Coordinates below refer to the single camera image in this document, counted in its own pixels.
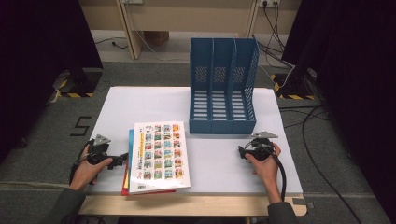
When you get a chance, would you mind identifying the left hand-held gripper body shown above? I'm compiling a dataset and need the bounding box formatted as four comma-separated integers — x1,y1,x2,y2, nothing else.
87,133,124,166

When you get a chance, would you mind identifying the stand base with hazard tape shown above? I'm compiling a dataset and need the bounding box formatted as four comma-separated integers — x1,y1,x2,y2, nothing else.
50,67,104,99
269,66,319,102

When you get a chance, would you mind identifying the black floor cable with plug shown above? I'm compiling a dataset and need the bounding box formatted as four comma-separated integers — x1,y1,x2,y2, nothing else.
93,36,130,50

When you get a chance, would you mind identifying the white floor cable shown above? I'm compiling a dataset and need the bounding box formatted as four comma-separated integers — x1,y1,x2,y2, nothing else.
135,30,191,63

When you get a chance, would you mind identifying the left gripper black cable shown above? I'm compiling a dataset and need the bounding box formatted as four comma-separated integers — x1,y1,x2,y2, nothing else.
69,139,95,187

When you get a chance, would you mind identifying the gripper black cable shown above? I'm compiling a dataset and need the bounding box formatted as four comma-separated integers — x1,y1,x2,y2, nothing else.
69,139,95,187
270,148,288,202

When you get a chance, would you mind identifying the person's right hand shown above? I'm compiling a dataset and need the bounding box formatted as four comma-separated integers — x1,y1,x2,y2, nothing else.
244,143,283,190

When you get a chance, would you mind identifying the brown box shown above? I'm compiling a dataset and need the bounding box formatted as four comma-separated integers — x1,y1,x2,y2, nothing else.
143,30,171,48

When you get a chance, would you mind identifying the black curtain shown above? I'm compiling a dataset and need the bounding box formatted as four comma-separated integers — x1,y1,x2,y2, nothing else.
0,0,105,164
280,0,396,224

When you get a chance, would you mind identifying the black socket cable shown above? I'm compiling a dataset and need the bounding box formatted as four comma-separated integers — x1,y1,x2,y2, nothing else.
251,1,295,68

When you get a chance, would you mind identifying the dark teal book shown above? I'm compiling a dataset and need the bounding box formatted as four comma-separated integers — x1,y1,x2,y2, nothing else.
127,128,136,175

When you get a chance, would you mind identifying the blue file rack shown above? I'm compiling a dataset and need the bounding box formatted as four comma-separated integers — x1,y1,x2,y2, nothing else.
188,37,261,135

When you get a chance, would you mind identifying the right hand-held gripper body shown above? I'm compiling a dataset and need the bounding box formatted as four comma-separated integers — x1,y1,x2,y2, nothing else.
247,130,279,161

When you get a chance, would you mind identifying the white board mat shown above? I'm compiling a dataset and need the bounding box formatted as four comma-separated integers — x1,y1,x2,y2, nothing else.
68,86,304,197

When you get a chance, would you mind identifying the red book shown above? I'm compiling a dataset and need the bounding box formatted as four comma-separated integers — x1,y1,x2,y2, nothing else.
120,161,177,197

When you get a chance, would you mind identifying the white picture-grid book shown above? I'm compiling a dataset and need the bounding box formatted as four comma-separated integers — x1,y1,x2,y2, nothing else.
128,120,191,196

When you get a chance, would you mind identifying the person's left hand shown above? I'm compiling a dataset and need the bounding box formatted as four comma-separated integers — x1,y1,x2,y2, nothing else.
68,154,114,191

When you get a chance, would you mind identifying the beige wooden desk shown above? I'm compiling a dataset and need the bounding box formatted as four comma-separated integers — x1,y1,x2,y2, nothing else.
78,0,302,61

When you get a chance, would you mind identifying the long black floor cable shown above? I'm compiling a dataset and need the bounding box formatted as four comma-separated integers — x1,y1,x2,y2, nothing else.
278,104,363,224

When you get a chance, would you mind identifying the grey tape piece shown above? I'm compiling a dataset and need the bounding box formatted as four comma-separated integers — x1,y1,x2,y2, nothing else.
291,197,316,210

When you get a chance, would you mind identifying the white wall socket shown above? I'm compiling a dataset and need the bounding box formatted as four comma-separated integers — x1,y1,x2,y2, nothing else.
258,0,281,8

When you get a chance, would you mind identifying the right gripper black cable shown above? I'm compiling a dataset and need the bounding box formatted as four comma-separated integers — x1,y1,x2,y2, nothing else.
270,148,288,202

